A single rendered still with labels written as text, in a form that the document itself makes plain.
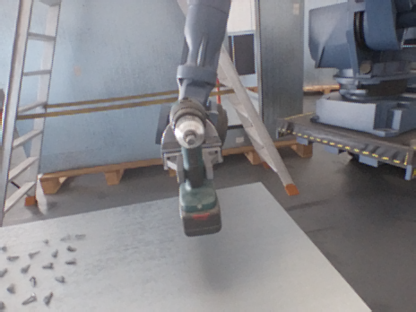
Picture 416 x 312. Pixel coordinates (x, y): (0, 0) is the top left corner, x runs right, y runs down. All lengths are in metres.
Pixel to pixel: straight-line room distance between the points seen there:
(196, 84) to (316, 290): 0.59
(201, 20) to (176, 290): 0.67
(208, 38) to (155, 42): 1.67
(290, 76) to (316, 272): 2.28
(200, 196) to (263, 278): 0.18
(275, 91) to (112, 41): 1.47
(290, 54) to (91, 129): 1.90
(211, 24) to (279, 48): 1.84
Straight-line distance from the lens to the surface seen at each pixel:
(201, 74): 0.81
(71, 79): 2.62
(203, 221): 0.49
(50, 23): 2.31
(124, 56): 2.51
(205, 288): 0.53
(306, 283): 0.54
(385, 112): 1.69
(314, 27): 1.78
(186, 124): 0.38
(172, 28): 2.49
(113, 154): 2.68
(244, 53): 7.20
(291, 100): 2.74
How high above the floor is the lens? 1.03
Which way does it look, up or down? 20 degrees down
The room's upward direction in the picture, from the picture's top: 6 degrees counter-clockwise
